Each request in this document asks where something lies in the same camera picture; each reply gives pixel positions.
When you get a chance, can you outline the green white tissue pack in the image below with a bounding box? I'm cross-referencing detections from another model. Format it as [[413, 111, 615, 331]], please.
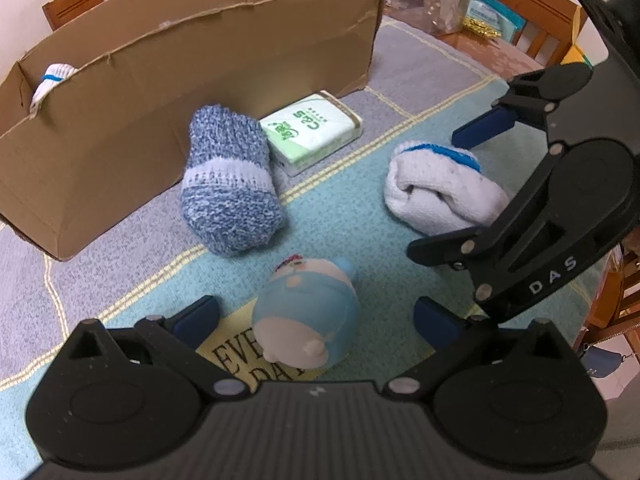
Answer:
[[259, 90, 363, 177]]

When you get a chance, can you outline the blue knitted sock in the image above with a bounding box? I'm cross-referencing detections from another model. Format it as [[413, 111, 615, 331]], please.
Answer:
[[180, 104, 285, 256]]

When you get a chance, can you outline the blue white doll toy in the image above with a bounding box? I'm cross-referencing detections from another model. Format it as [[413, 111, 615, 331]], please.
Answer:
[[252, 255, 360, 370]]

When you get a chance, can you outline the yellow paper note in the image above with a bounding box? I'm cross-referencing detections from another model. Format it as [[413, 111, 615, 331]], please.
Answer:
[[196, 300, 324, 392]]

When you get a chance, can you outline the blue grey checked cloth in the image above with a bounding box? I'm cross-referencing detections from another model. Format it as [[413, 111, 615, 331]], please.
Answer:
[[1, 20, 504, 436]]

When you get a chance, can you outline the white sock blue stripe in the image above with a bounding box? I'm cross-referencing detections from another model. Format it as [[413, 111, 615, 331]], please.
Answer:
[[29, 63, 78, 114], [384, 141, 509, 236]]

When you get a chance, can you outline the brown cardboard box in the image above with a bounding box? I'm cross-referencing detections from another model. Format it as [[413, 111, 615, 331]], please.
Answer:
[[1, 0, 384, 260]]

